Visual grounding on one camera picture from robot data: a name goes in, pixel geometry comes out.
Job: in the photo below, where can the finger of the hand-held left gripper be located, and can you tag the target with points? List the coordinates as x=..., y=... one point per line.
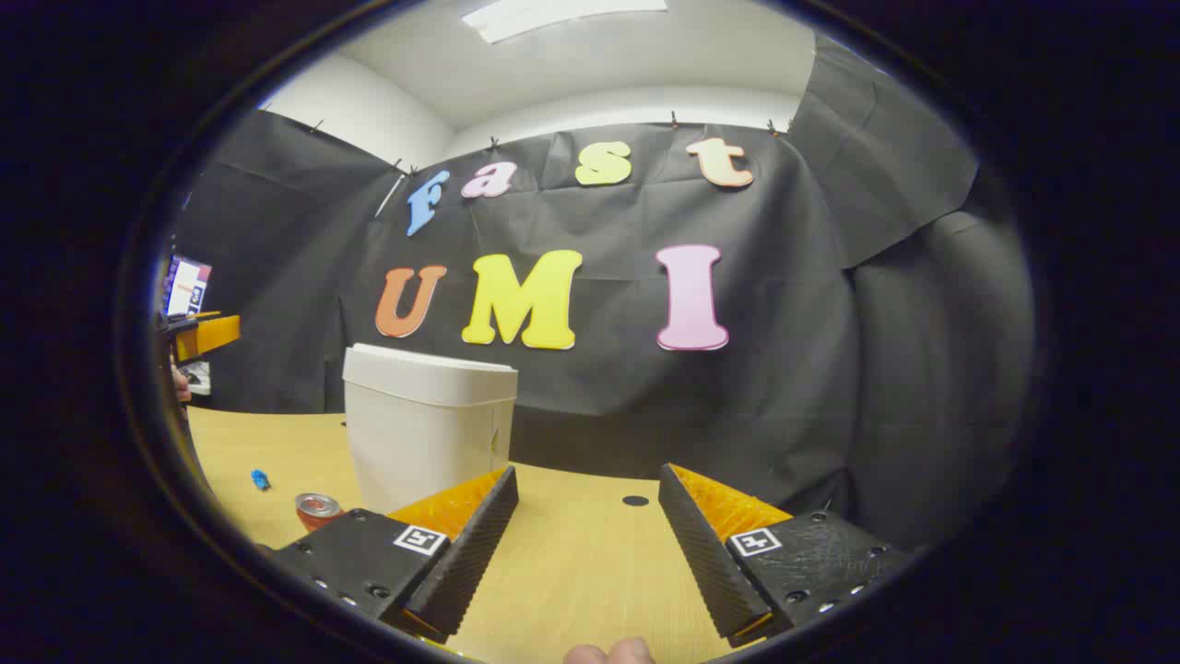
x=207, y=337

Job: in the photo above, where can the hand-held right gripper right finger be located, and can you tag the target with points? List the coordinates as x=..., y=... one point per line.
x=705, y=553

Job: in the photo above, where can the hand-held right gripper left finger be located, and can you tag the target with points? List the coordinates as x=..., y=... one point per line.
x=470, y=553

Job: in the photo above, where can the white desktop garbage bin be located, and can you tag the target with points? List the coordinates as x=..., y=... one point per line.
x=415, y=424

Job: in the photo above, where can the blue paper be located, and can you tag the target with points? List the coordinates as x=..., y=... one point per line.
x=261, y=480

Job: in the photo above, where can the red pop can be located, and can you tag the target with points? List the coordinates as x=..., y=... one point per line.
x=316, y=509

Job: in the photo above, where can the wooden desktop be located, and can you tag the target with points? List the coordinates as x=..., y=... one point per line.
x=572, y=563

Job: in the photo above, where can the computer monitor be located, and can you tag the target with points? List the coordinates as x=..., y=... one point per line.
x=187, y=286

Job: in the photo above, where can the black backdrop cloth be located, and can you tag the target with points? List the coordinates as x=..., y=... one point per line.
x=608, y=397

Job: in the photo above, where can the large ceiling light panel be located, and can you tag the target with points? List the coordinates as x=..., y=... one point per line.
x=562, y=17

